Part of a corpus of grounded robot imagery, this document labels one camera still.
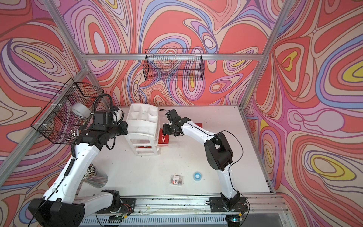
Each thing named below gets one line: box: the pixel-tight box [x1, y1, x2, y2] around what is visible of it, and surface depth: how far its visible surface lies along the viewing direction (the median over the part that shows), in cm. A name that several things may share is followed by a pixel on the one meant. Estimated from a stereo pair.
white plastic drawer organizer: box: [123, 103, 162, 157], surface depth 86 cm
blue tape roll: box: [193, 171, 202, 182], surface depth 84 cm
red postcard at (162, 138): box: [157, 128, 170, 145], surface depth 93 cm
